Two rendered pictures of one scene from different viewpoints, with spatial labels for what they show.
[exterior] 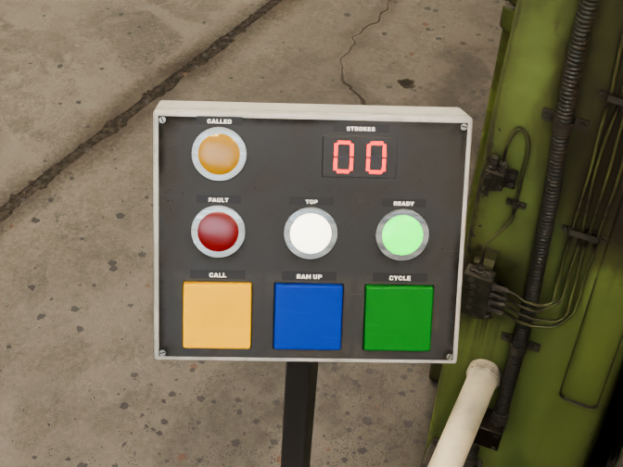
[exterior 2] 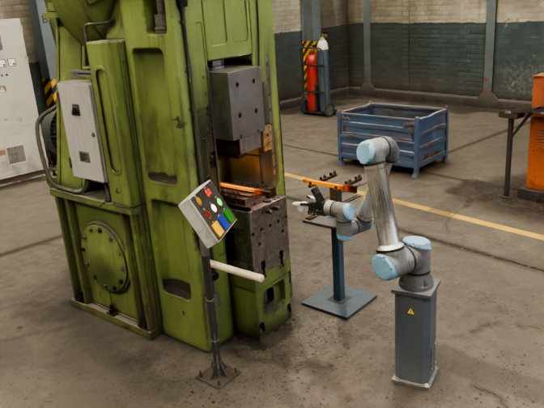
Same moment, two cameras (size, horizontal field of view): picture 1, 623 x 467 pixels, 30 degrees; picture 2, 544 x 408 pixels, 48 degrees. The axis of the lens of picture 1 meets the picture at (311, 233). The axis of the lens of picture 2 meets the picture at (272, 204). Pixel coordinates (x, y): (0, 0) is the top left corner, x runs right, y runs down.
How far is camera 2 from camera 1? 291 cm
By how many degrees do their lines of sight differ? 63
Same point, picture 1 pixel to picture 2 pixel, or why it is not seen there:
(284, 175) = (205, 200)
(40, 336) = not seen: outside the picture
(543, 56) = (194, 176)
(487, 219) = not seen: hidden behind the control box
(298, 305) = (222, 219)
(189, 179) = (199, 207)
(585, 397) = (222, 251)
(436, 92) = (31, 322)
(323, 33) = not seen: outside the picture
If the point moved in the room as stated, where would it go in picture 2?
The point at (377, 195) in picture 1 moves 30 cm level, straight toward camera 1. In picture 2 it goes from (213, 197) to (262, 200)
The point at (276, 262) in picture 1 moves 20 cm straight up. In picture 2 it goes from (214, 215) to (210, 180)
